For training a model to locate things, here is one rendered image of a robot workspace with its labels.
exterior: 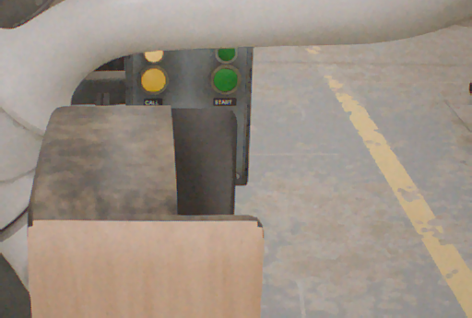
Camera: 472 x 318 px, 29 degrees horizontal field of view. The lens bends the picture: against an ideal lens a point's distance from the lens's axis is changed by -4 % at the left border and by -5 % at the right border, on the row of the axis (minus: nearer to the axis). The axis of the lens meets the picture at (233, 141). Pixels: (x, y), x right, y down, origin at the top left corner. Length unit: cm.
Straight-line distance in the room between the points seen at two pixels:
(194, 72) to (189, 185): 97
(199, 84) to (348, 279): 179
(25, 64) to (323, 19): 21
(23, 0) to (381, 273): 199
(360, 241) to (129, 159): 298
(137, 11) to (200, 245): 49
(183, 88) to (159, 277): 103
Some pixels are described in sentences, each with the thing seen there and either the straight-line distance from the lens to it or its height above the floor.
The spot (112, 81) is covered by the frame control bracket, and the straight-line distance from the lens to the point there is 130.
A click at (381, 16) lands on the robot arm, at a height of 129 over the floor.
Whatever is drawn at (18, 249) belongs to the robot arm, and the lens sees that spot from 73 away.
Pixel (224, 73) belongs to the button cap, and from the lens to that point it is 120.
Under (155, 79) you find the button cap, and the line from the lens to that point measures 119.
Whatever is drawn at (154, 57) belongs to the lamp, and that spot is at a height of 110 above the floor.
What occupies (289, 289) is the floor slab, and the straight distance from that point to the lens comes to 285.
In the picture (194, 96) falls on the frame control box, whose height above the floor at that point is 105.
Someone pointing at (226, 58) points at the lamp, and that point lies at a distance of 119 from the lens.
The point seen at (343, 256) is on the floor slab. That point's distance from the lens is 306.
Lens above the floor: 144
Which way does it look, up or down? 22 degrees down
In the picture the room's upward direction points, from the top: 2 degrees clockwise
